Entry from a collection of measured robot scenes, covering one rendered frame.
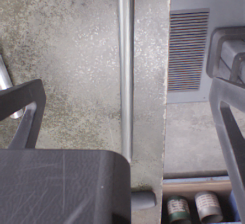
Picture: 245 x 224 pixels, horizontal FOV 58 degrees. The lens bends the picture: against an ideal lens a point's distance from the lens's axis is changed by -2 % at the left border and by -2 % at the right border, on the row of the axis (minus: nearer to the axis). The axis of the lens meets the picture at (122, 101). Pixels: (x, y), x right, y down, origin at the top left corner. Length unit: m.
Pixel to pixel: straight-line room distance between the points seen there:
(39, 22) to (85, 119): 0.12
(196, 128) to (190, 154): 0.26
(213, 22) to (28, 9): 0.77
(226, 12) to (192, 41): 0.15
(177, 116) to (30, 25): 1.30
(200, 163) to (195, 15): 1.25
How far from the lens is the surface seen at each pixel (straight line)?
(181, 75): 0.99
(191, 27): 0.91
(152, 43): 0.23
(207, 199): 1.93
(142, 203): 0.38
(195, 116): 1.50
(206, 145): 1.72
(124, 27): 0.20
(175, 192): 1.92
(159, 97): 0.26
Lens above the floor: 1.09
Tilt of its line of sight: 53 degrees down
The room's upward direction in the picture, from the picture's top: 179 degrees counter-clockwise
